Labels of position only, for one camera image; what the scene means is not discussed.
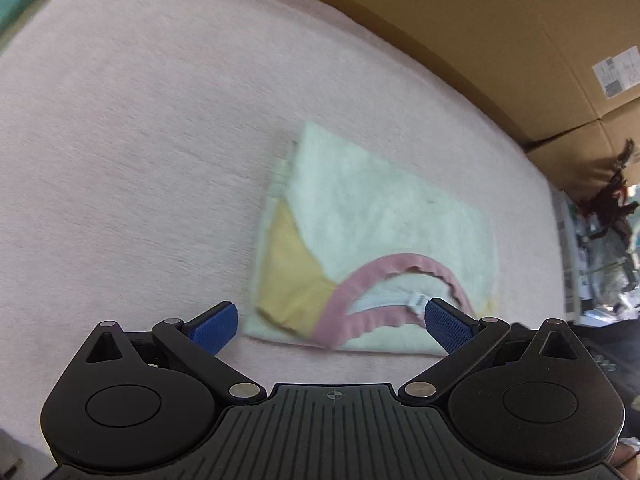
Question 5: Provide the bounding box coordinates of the pale green yellow shirt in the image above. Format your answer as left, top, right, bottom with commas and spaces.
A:
243, 120, 501, 357

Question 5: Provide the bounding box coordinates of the white shipping label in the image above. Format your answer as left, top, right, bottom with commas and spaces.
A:
591, 46, 640, 101

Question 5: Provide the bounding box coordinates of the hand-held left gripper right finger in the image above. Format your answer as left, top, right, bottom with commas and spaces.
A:
398, 297, 596, 405

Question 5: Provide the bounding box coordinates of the dark red tangled bundle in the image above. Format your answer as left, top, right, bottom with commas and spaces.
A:
580, 140, 640, 233

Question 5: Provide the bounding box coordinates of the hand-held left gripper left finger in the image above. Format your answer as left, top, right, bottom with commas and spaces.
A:
74, 301, 267, 405

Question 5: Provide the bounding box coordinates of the pink towel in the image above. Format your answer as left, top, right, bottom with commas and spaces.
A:
0, 0, 568, 456

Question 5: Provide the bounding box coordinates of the small cardboard box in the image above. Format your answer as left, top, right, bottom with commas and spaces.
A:
525, 105, 640, 201

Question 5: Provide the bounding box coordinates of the black bag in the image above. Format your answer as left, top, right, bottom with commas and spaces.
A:
570, 320, 640, 401

